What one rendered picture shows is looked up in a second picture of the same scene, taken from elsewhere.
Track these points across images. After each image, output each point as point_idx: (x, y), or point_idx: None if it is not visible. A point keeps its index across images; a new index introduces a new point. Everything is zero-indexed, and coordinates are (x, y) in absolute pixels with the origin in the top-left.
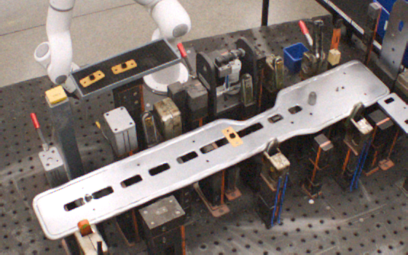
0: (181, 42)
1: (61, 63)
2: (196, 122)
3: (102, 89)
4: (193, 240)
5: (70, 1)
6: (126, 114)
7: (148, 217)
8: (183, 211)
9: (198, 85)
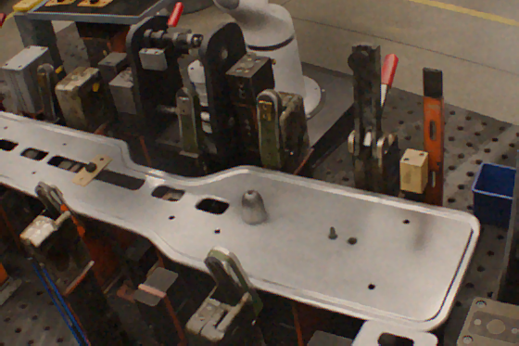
0: (280, 40)
1: None
2: (136, 139)
3: (44, 13)
4: (30, 290)
5: None
6: (33, 57)
7: None
8: None
9: None
